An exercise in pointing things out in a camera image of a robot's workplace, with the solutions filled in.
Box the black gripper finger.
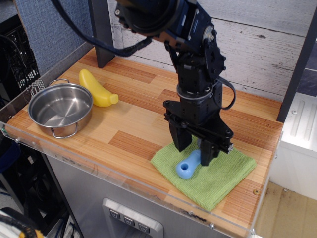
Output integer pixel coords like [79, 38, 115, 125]
[169, 123, 192, 152]
[199, 140, 219, 166]

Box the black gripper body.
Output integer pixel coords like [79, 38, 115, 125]
[163, 82, 233, 153]

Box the blue and grey scoop spoon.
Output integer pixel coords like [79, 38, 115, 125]
[175, 139, 201, 179]

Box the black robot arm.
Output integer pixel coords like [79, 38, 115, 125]
[115, 0, 233, 166]

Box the green folded cloth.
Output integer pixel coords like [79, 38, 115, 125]
[151, 137, 257, 211]

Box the white ribbed appliance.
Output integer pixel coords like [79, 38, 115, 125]
[269, 93, 317, 200]

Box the yellow plastic banana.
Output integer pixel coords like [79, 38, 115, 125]
[79, 69, 119, 107]

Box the silver dispenser button panel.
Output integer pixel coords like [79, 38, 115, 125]
[102, 198, 164, 238]

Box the stainless steel pot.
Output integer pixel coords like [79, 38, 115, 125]
[28, 79, 93, 139]

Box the clear acrylic table guard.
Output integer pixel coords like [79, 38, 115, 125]
[0, 49, 282, 238]

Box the yellow object at bottom left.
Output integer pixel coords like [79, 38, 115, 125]
[18, 230, 44, 238]

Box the black plastic crate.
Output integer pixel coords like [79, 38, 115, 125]
[0, 15, 40, 107]

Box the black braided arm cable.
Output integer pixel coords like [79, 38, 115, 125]
[51, 0, 153, 58]

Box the dark right frame post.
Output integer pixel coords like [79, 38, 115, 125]
[276, 7, 317, 123]

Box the dark frame post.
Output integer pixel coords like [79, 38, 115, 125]
[276, 7, 317, 123]
[88, 0, 115, 68]

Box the dark left frame post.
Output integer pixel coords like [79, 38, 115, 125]
[88, 0, 115, 68]

